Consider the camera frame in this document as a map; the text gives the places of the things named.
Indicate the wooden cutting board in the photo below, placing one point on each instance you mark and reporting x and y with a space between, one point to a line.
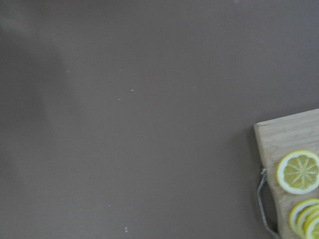
277 138

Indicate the upper lemon slice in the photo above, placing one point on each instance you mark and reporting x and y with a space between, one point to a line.
298 172

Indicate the lemon slice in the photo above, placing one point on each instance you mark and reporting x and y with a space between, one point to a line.
298 172
300 216

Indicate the lower lemon slice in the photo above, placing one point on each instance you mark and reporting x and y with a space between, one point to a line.
300 216

